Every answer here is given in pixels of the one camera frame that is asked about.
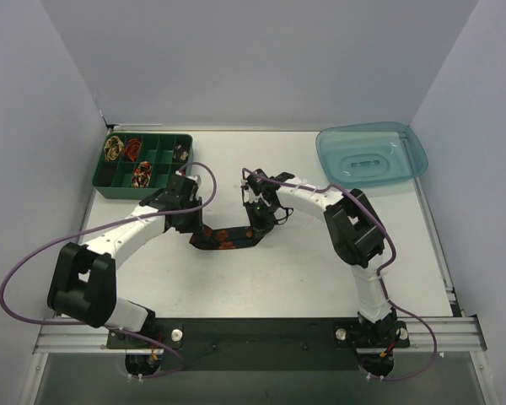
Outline rolled red black tie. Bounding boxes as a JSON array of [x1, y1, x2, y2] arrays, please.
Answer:
[[123, 138, 142, 162]]

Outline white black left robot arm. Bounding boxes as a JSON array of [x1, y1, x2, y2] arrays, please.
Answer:
[[47, 173, 202, 332]]

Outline green compartment organizer tray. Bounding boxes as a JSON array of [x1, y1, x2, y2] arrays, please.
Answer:
[[92, 132, 193, 200]]

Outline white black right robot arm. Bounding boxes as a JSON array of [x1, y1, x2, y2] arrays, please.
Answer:
[[241, 169, 407, 356]]

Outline rolled beige brown tie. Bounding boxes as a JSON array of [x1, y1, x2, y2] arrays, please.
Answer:
[[103, 135, 124, 162]]

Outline teal translucent plastic tub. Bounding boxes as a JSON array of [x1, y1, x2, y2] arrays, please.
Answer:
[[315, 121, 428, 188]]

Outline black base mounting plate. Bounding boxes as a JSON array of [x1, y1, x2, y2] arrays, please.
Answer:
[[106, 316, 411, 372]]

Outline rolled dark patterned tie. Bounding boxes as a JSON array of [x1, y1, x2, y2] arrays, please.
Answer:
[[172, 143, 190, 164]]

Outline black orange floral tie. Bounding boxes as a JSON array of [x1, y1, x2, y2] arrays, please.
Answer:
[[189, 226, 272, 251]]

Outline aluminium front rail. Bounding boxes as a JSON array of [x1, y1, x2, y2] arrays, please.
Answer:
[[34, 317, 487, 354]]

